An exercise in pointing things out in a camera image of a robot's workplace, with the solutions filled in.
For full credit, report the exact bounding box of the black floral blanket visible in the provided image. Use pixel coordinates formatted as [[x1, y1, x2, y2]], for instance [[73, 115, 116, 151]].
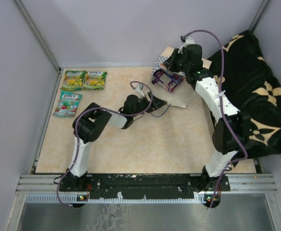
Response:
[[209, 30, 281, 159]]

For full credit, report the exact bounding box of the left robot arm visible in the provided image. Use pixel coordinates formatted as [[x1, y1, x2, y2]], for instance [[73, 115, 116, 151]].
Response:
[[59, 92, 167, 192]]

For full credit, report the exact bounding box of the blue checkered paper bag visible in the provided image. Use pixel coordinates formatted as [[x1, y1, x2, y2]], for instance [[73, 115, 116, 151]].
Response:
[[150, 46, 212, 118]]

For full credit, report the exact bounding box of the aluminium frame rail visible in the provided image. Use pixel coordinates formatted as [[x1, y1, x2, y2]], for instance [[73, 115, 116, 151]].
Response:
[[17, 174, 278, 194]]

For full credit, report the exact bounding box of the purple snack bag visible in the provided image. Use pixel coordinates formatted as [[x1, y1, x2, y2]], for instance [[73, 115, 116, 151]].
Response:
[[151, 69, 185, 93]]

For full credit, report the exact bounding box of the green candy bag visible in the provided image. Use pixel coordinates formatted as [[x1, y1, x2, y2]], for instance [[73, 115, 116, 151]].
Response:
[[61, 70, 85, 91], [82, 71, 107, 90]]

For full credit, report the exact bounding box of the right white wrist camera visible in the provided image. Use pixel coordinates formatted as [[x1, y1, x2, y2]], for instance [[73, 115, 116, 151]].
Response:
[[180, 36, 195, 49]]

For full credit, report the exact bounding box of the teal snack bag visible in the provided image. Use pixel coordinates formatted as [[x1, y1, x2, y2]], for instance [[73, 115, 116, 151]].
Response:
[[52, 90, 82, 117]]

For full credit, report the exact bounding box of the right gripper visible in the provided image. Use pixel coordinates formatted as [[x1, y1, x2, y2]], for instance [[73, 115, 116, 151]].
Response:
[[163, 48, 190, 74]]

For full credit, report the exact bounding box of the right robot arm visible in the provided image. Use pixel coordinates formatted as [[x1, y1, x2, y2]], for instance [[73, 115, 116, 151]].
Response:
[[165, 44, 250, 192]]

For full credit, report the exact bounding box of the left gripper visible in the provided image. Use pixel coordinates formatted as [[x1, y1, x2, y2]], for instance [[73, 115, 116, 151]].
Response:
[[131, 91, 166, 117]]

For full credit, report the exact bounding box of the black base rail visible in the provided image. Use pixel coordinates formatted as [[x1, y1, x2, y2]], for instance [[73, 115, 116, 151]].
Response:
[[57, 173, 230, 200]]

